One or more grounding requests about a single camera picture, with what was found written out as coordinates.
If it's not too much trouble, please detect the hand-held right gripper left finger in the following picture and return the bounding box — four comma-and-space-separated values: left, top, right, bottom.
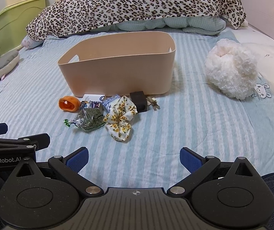
12, 147, 104, 196

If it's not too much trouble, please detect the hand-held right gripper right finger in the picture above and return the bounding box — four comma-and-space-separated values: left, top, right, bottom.
167, 147, 263, 196

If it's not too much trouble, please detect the blue striped bed sheet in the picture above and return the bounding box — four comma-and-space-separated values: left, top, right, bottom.
0, 27, 274, 197

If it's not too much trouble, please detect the clear bag of dried herbs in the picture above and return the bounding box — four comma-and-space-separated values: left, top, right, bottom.
64, 107, 107, 132

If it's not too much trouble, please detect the orange plush toy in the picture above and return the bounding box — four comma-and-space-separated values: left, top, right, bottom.
59, 96, 81, 113

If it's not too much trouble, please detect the floral fabric scrunchie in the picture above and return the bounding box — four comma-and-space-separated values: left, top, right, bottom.
103, 96, 138, 142

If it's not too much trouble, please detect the grey plush toy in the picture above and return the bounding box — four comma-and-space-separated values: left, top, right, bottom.
0, 51, 20, 84

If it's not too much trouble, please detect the white card box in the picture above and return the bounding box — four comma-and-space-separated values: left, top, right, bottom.
82, 94, 107, 102

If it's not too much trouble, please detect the blue white patterned pouch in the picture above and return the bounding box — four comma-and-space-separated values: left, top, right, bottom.
102, 95, 121, 113

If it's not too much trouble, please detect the wooden clip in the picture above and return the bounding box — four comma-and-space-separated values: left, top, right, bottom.
146, 96, 161, 111

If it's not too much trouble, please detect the small black box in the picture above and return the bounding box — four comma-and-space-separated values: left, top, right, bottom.
130, 91, 148, 113

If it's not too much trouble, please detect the pale pink pillow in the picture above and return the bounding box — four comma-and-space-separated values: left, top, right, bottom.
21, 34, 45, 49

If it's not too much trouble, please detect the beige plastic storage bin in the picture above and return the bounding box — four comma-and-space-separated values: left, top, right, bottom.
57, 31, 177, 98

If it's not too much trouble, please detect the white fluffy plush toy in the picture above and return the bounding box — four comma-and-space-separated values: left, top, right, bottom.
204, 39, 259, 100

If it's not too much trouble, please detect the green plastic storage box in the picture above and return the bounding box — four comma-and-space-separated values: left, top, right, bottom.
0, 0, 47, 53

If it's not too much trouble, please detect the light green checked quilt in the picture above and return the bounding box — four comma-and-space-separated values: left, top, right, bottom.
89, 14, 227, 36

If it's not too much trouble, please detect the leopard print blanket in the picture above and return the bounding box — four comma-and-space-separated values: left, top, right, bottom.
25, 0, 247, 42

